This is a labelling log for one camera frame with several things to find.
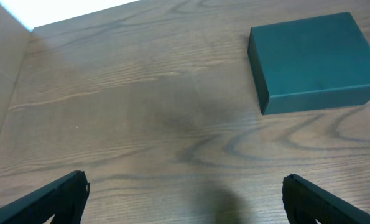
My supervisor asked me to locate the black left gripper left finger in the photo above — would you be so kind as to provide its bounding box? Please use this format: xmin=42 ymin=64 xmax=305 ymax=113
xmin=0 ymin=170 xmax=90 ymax=224

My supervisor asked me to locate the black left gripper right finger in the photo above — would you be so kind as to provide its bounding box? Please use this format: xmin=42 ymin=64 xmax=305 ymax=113
xmin=282 ymin=174 xmax=370 ymax=224

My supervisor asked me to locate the dark green lidded box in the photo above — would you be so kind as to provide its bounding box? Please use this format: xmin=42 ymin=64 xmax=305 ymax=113
xmin=247 ymin=12 xmax=370 ymax=115

